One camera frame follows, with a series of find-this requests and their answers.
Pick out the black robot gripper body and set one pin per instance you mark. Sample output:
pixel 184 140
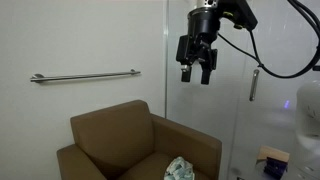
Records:
pixel 203 26

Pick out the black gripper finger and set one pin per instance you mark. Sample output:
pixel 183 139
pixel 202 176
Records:
pixel 186 73
pixel 206 73

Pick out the white blue patterned towel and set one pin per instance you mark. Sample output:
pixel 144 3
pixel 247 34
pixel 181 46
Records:
pixel 179 169

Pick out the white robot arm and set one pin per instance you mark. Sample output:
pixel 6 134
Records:
pixel 209 4

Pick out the brown armchair sofa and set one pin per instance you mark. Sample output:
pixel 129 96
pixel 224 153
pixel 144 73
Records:
pixel 128 142

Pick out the glass shower door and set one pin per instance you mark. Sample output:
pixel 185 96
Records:
pixel 279 47

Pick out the tan cardboard box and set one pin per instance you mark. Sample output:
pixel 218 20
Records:
pixel 270 152

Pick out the blue purple object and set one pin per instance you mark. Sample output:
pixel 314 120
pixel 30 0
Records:
pixel 275 168

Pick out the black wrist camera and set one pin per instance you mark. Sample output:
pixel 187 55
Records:
pixel 239 13

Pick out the chrome shower door handle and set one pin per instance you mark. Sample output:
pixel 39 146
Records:
pixel 254 85

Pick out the chrome wall towel bar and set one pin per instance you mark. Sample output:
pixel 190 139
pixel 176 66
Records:
pixel 39 78

